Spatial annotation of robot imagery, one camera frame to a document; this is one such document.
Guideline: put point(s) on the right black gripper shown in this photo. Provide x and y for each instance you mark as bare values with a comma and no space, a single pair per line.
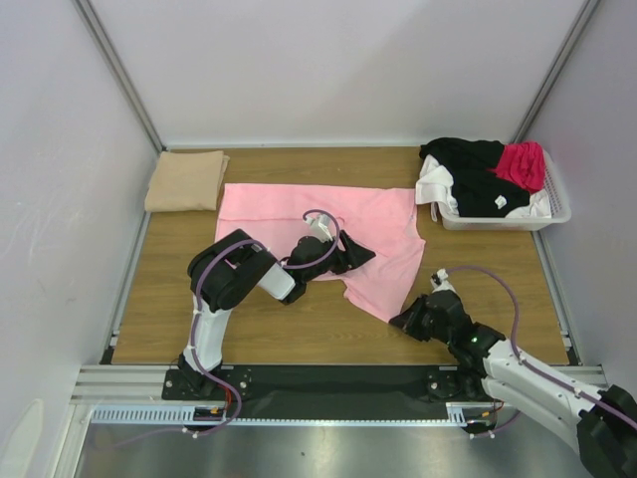
418,323

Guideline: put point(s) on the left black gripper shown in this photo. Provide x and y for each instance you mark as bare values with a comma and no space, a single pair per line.
352,257

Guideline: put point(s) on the pink t shirt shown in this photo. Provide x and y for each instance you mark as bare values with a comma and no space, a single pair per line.
383,221

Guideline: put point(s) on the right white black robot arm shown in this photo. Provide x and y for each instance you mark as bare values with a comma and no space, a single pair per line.
598,424

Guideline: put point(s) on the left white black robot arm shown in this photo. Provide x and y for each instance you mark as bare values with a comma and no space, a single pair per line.
224,274

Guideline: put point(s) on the white t shirt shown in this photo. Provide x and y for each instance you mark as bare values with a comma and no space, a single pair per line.
435,186

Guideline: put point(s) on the black t shirt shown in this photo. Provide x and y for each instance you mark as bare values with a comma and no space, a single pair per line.
476,188

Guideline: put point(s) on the folded beige t shirt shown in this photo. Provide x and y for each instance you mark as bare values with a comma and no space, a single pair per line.
188,181

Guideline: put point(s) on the white plastic laundry basket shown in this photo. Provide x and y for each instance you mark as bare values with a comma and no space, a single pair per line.
553,194

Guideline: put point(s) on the crimson red t shirt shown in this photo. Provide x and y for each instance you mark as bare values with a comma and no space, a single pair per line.
523,164

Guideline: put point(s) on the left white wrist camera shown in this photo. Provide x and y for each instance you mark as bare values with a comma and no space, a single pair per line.
319,224

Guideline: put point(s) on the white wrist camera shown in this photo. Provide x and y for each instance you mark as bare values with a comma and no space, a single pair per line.
440,281
319,224

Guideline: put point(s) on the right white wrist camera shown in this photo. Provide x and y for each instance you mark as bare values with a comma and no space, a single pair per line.
440,281

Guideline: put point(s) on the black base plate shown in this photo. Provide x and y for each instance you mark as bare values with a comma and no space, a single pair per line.
352,392

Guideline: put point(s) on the grey slotted cable duct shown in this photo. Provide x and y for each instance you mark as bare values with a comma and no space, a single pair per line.
453,414

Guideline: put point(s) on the aluminium frame rail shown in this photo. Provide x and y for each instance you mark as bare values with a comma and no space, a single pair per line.
140,383

